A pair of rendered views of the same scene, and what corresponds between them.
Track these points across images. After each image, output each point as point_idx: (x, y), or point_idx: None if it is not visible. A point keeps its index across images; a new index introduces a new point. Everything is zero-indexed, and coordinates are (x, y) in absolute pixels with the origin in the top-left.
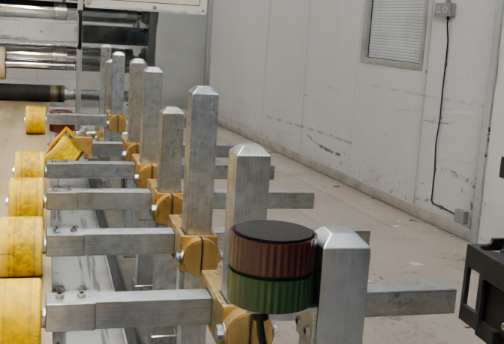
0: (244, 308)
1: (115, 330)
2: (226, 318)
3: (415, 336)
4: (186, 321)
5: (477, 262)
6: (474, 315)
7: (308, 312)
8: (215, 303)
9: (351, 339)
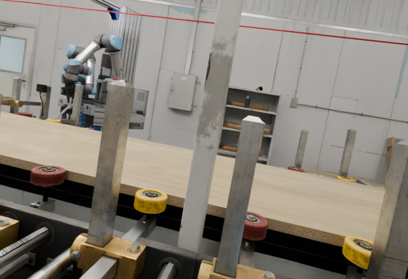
0: (40, 91)
1: None
2: (15, 101)
3: None
4: (5, 103)
5: (62, 88)
6: (62, 93)
7: (45, 93)
8: (11, 100)
9: (49, 96)
